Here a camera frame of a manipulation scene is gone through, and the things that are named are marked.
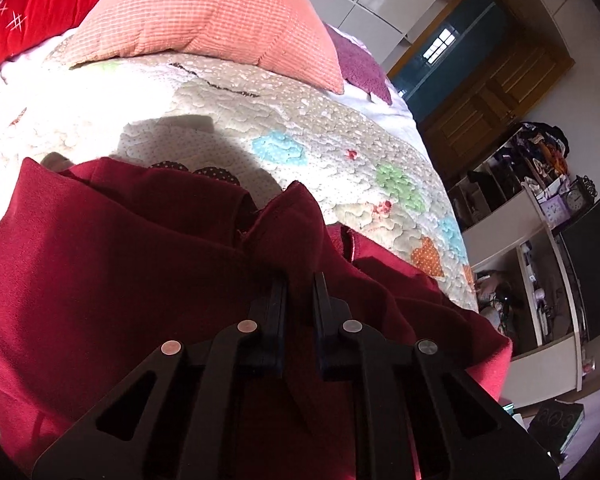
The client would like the black alarm clock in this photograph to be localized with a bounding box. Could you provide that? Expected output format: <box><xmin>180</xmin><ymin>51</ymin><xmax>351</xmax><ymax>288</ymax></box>
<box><xmin>564</xmin><ymin>176</ymin><xmax>597</xmax><ymax>214</ymax></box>

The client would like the dark book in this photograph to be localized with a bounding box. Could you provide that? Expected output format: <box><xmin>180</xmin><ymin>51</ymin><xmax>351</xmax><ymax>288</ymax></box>
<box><xmin>528</xmin><ymin>400</ymin><xmax>585</xmax><ymax>458</ymax></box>

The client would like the patchwork heart quilt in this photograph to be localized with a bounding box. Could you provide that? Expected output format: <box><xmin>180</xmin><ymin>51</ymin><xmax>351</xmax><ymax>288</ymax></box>
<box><xmin>0</xmin><ymin>34</ymin><xmax>477</xmax><ymax>310</ymax></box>

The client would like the pink checked pillow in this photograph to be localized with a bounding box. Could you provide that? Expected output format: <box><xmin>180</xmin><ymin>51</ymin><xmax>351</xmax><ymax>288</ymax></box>
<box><xmin>64</xmin><ymin>0</ymin><xmax>343</xmax><ymax>93</ymax></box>

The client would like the purple towel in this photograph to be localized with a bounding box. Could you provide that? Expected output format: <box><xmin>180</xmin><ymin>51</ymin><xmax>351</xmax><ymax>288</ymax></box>
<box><xmin>325</xmin><ymin>24</ymin><xmax>392</xmax><ymax>105</ymax></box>

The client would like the dark red sweater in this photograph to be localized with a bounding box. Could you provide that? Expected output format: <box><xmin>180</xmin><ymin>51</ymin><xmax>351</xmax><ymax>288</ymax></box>
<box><xmin>0</xmin><ymin>158</ymin><xmax>512</xmax><ymax>471</ymax></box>

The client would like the white shelf unit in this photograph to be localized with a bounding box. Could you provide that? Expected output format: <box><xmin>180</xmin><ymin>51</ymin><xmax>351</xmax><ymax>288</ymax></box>
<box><xmin>449</xmin><ymin>122</ymin><xmax>600</xmax><ymax>408</ymax></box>

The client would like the wooden door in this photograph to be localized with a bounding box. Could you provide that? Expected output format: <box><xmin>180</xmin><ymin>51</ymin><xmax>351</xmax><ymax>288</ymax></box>
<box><xmin>418</xmin><ymin>35</ymin><xmax>574</xmax><ymax>188</ymax></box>

